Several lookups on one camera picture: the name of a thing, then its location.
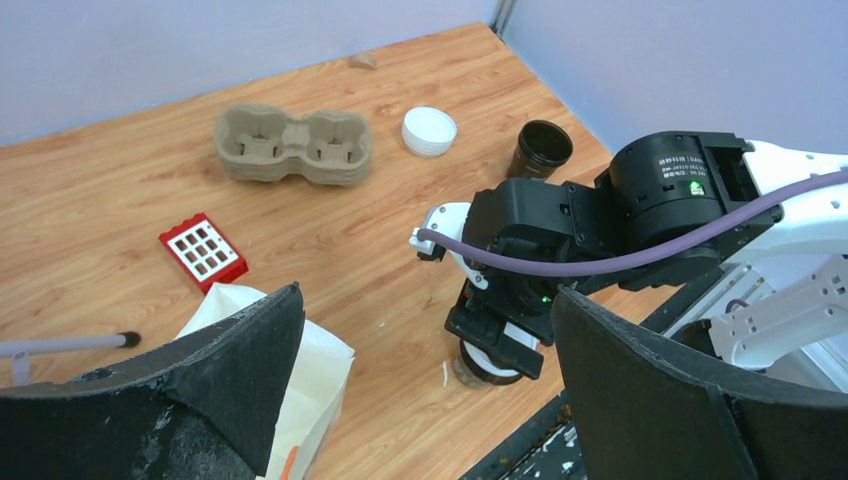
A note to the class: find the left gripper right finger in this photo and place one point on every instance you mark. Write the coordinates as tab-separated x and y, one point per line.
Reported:
647	407

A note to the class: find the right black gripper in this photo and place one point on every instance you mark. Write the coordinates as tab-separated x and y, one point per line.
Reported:
528	220

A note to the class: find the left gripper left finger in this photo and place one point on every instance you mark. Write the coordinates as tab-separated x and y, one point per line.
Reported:
203	406

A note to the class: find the dark brown plastic cup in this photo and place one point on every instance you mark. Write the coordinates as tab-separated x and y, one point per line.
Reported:
464	377

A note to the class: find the white plastic cup lid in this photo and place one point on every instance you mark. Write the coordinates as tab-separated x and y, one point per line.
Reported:
483	367

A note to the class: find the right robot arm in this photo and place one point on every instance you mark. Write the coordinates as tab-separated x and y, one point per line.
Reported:
765	227

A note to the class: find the white paper bakery bag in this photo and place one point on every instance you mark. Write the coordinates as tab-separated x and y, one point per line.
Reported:
314	398

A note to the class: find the red toy block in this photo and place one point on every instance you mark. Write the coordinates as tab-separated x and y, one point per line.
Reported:
203	252

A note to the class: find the tripod stand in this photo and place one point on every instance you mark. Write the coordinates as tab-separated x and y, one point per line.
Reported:
20	352

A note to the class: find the stack of white lids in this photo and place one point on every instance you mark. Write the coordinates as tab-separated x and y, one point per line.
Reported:
428	132

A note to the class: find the cardboard cup carrier tray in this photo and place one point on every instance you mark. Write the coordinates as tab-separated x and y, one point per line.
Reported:
264	143

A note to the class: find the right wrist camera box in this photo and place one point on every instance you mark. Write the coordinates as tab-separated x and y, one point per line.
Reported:
447	219

